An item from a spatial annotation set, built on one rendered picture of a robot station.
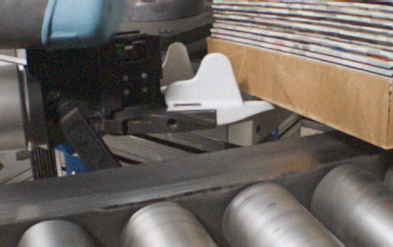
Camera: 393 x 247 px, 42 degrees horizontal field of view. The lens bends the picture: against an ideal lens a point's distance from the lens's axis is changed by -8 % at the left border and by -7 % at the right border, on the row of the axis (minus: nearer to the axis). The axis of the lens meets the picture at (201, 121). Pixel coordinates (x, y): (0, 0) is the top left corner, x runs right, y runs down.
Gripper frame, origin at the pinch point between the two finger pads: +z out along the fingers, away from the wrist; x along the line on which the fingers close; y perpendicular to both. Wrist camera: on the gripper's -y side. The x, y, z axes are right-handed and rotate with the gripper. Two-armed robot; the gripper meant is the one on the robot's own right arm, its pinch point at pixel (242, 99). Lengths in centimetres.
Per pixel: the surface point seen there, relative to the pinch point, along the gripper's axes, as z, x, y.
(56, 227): -19.8, -18.6, -1.2
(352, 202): -2.3, -21.3, -2.2
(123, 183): -15.0, -15.0, -0.6
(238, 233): -9.5, -19.8, -3.1
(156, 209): -13.9, -18.5, -1.1
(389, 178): 3.5, -18.2, -2.8
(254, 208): -8.4, -19.8, -1.7
